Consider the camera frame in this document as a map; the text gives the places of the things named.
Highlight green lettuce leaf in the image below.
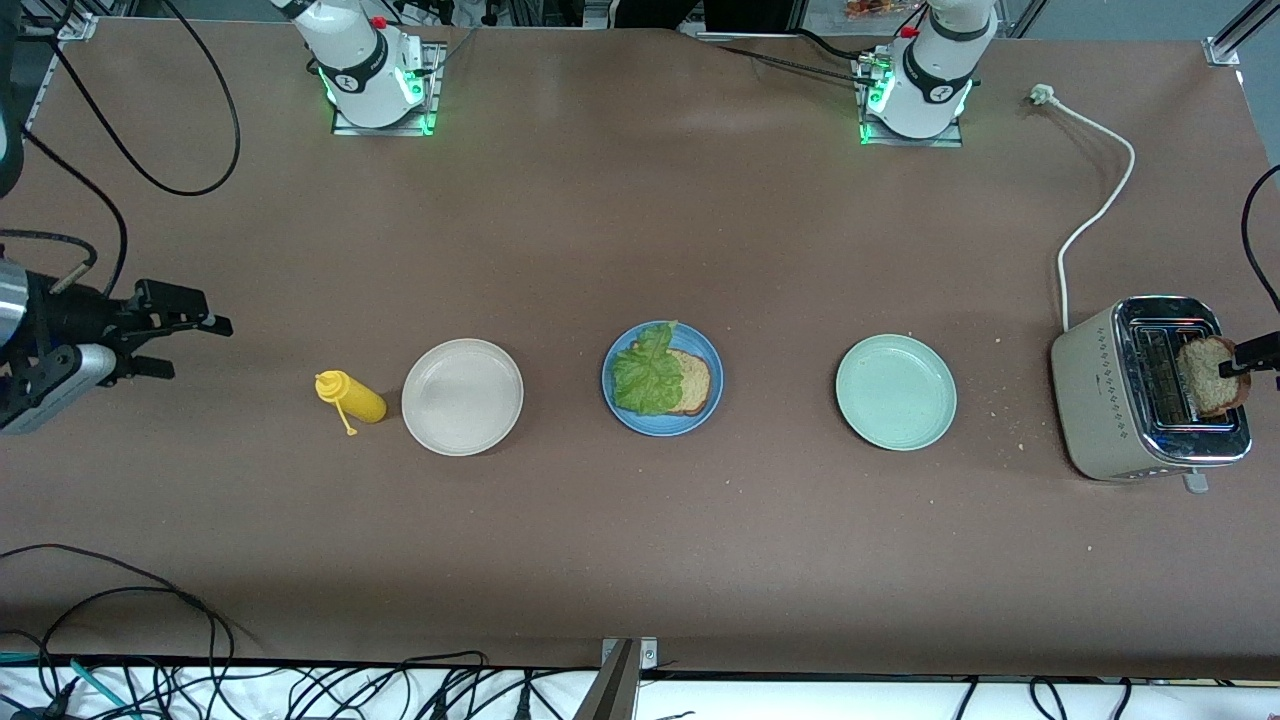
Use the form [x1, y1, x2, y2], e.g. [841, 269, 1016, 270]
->
[610, 320, 686, 417]

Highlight dark metal bar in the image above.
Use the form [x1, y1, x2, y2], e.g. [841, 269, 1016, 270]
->
[572, 640, 641, 720]

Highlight cream round plate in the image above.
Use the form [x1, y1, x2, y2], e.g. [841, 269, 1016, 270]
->
[401, 338, 525, 458]

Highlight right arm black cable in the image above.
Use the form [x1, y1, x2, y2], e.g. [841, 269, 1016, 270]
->
[0, 128, 130, 297]

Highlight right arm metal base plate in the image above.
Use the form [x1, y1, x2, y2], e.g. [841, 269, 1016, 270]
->
[330, 40, 446, 138]

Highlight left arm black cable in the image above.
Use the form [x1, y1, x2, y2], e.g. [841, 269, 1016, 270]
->
[1241, 165, 1280, 313]

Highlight teal cable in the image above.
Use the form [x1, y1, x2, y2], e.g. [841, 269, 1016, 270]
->
[0, 652, 136, 720]

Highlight yellow squeeze bottle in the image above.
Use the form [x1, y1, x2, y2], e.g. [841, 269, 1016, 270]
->
[314, 370, 388, 437]

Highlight aluminium frame profile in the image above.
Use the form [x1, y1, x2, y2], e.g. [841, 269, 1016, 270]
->
[1205, 0, 1253, 67]
[20, 0, 101, 136]

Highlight white toaster power cord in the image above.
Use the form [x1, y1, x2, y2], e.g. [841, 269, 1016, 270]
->
[1030, 84, 1137, 334]

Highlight blue round plate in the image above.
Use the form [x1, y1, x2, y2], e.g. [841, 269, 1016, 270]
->
[601, 320, 725, 438]

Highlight brown table cover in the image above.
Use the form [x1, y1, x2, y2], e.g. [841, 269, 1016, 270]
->
[0, 18, 1280, 681]

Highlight silver metal bracket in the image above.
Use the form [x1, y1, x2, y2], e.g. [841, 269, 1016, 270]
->
[600, 637, 660, 669]

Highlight pale green round plate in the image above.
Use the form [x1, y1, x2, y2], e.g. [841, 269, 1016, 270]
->
[835, 333, 959, 452]

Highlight brown bread slice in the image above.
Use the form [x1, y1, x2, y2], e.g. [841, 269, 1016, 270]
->
[628, 343, 714, 417]
[1176, 335, 1253, 419]

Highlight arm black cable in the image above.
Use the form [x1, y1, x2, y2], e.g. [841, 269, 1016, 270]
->
[0, 128, 130, 297]
[1241, 165, 1280, 313]

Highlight beige metal toaster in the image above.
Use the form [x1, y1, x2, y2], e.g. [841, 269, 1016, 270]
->
[1050, 295, 1254, 494]

